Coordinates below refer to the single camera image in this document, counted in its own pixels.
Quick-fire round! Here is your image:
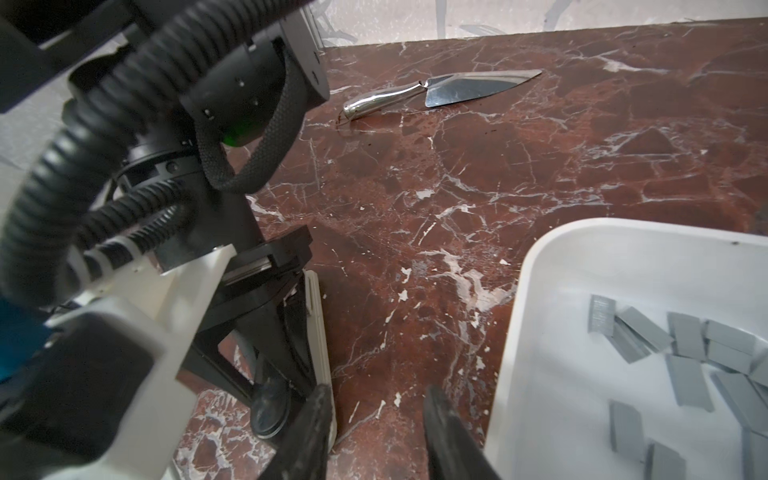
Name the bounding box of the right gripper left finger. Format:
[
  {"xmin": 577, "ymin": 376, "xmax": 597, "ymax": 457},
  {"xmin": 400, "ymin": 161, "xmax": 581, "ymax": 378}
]
[{"xmin": 258, "ymin": 384, "xmax": 333, "ymax": 480}]

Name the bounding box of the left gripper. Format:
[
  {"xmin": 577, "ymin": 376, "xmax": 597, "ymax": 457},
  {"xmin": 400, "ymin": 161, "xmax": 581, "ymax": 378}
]
[{"xmin": 180, "ymin": 226, "xmax": 317, "ymax": 420}]

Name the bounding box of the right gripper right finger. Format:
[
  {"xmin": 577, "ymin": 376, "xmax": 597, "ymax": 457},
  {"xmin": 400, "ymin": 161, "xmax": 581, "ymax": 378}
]
[{"xmin": 423, "ymin": 385, "xmax": 500, "ymax": 480}]

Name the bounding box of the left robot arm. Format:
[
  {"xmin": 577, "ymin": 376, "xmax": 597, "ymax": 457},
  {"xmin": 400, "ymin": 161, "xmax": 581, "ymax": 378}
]
[{"xmin": 1, "ymin": 1, "xmax": 329, "ymax": 436}]

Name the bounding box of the grey staple strip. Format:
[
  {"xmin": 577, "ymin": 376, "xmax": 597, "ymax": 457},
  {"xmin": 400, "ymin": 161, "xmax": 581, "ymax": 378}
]
[
  {"xmin": 665, "ymin": 355, "xmax": 714, "ymax": 413},
  {"xmin": 609, "ymin": 400, "xmax": 646, "ymax": 463},
  {"xmin": 618, "ymin": 307, "xmax": 673, "ymax": 352},
  {"xmin": 667, "ymin": 312, "xmax": 707, "ymax": 362},
  {"xmin": 588, "ymin": 295, "xmax": 616, "ymax": 338}
]

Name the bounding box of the white oval tray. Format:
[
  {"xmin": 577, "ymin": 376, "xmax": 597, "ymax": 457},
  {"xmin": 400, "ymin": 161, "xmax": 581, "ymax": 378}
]
[{"xmin": 485, "ymin": 219, "xmax": 767, "ymax": 479}]

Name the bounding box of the silver metal trowel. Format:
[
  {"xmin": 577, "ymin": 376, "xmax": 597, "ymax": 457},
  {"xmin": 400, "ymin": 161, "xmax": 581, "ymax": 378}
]
[{"xmin": 339, "ymin": 69, "xmax": 543, "ymax": 122}]

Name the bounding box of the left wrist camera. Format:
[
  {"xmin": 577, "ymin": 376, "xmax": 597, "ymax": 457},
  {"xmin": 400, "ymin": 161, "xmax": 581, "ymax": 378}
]
[{"xmin": 1, "ymin": 246, "xmax": 235, "ymax": 479}]

